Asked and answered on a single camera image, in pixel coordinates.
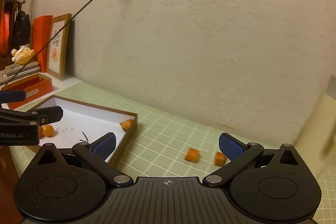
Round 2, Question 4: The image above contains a small round orange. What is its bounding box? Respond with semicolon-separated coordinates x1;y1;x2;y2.
42;124;55;138

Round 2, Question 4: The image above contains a small orange fruit piece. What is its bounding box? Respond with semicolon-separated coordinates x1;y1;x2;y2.
214;152;227;166

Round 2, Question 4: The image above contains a red hanging bag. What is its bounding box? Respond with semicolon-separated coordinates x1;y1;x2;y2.
0;3;12;56

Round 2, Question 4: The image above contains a wooden framed calligraphy picture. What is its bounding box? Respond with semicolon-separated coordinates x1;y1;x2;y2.
47;14;72;81

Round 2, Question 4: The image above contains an open red gift box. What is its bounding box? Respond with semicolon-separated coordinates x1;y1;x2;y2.
3;73;53;110

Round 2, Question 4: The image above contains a white shallow cardboard tray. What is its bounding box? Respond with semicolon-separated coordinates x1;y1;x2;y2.
28;95;138;166

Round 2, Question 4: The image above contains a green checked table mat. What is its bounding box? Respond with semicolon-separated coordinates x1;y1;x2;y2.
10;82;335;223

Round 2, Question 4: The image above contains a tall red box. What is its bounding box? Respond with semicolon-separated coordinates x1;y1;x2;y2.
33;15;53;73

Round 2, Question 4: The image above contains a black hanging bag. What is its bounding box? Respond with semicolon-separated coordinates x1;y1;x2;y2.
13;9;31;50

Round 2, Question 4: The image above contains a cream thermos jug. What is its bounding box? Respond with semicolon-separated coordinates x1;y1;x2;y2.
295;76;335;178

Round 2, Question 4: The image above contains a plush teddy bear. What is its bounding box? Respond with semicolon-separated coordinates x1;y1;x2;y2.
11;47;35;65

